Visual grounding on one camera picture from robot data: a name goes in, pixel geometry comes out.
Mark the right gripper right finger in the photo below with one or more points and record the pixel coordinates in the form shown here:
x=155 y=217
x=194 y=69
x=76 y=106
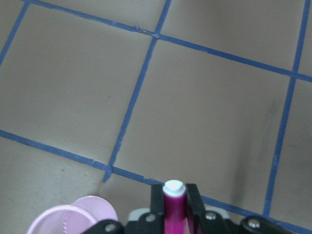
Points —
x=195 y=209

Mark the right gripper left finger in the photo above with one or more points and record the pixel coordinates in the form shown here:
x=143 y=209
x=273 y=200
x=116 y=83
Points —
x=157 y=200

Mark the pink pen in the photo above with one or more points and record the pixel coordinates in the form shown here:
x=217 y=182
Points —
x=177 y=214

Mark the pink mesh cup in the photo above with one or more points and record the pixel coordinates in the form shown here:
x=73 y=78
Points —
x=74 y=218

